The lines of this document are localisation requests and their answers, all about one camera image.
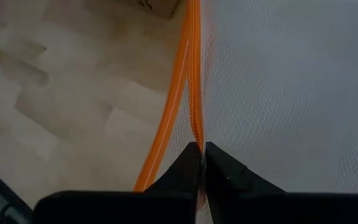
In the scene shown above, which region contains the brown cardboard shipping box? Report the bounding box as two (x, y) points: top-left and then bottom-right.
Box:
(84, 0), (180, 19)

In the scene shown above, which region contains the mesh zip pouch orange trim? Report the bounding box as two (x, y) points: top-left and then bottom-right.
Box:
(134, 0), (358, 224)

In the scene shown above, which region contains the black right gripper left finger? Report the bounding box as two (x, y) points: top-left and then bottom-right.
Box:
(32, 141), (203, 224)

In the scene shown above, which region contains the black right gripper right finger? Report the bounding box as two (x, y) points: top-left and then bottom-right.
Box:
(204, 141), (358, 224)

